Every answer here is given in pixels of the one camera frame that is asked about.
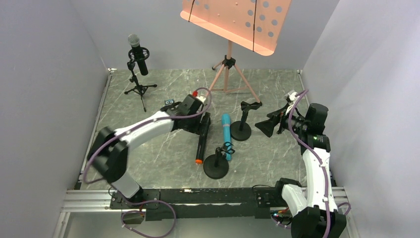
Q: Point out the black microphone orange end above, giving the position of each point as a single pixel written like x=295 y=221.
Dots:
x=201 y=149

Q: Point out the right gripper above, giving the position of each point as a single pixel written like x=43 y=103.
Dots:
x=281 y=118

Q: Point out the pink music stand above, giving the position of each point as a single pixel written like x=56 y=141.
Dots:
x=253 y=24

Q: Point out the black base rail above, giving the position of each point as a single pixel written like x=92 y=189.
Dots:
x=258 y=202

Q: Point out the black round base mic stand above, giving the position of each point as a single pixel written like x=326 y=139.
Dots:
x=240 y=130

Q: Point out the black microphone silver mesh head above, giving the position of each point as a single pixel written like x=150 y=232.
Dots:
x=137 y=51

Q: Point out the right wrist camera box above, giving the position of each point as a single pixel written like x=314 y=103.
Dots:
x=291 y=97

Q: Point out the blue microphone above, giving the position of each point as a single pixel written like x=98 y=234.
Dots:
x=226 y=122

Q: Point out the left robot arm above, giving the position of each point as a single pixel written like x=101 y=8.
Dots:
x=111 y=148

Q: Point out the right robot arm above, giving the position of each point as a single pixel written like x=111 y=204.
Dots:
x=313 y=210

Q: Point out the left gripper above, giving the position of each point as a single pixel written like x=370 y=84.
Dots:
x=203 y=123

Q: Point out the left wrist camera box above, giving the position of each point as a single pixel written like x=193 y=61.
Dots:
x=203 y=99

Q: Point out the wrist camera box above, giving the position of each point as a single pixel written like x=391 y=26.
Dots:
x=291 y=97
x=203 y=99

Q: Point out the blue owl toy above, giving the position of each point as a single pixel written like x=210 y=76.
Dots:
x=168 y=102

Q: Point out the black round base clip stand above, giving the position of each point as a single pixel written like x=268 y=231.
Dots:
x=216 y=166

